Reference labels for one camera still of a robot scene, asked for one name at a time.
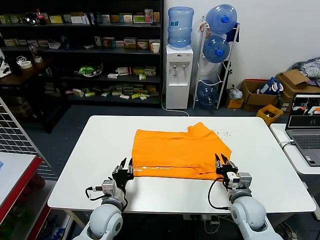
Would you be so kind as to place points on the pile of grey clothes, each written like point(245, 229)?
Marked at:
point(310, 68)

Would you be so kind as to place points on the yellow flat box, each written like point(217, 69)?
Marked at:
point(56, 19)

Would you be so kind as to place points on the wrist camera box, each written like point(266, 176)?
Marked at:
point(241, 180)
point(109, 187)

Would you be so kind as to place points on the white power strip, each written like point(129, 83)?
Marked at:
point(200, 217)

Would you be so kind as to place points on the clear plastic bottle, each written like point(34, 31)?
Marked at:
point(36, 53)

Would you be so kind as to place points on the white metal jug rack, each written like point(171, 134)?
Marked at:
point(198, 62)

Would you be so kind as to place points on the cola bottle red cap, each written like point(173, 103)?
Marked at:
point(40, 18)

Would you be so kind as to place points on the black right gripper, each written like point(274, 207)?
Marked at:
point(223, 173)

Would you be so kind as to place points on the white paper cup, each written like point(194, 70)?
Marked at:
point(155, 48)

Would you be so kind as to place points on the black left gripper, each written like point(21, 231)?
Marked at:
point(122, 178)

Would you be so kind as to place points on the white side table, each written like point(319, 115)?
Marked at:
point(287, 155)

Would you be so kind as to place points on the small orange box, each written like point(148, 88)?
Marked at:
point(156, 17)

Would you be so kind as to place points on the white water dispenser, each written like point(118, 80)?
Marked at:
point(178, 95)

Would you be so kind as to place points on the orange t-shirt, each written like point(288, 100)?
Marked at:
point(175, 150)

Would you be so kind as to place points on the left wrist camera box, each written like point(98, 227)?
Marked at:
point(109, 187)

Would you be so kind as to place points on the upright blue water jug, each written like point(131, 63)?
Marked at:
point(180, 30)

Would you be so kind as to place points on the small blue bottle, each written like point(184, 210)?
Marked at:
point(64, 43)

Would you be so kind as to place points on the small yellow cardboard box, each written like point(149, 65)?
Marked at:
point(235, 103)

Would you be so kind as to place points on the red-edged white table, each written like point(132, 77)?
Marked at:
point(15, 170)

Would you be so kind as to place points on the white tape roll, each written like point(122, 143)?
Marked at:
point(25, 65)

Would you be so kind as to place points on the shiny black round bowl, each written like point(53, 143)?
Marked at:
point(31, 18)

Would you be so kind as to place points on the red and white box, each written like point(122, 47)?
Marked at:
point(124, 71)

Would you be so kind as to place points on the plain white box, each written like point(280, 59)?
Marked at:
point(77, 19)

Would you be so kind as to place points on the blue and white bag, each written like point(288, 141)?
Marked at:
point(271, 85)

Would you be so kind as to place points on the knotted grey plastic bag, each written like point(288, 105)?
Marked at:
point(235, 94)

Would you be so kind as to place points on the grey laptop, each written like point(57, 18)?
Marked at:
point(305, 142)

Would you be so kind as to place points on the stacked brown cardboard boxes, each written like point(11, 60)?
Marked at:
point(292, 78)

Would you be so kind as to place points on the green and white bowl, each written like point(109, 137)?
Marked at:
point(87, 71)

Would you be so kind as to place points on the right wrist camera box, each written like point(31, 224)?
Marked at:
point(241, 180)

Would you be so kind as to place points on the open brown cardboard box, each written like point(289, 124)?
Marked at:
point(252, 100)

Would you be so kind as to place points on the dark wooden desk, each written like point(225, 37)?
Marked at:
point(25, 75)

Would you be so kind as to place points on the yellow plastic bin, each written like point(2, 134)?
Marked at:
point(262, 115)

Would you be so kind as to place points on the black shelving unit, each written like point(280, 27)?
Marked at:
point(82, 51)

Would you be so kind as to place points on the pink print tall box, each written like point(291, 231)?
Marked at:
point(148, 16)

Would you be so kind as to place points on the green and white wide box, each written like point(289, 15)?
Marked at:
point(138, 19)

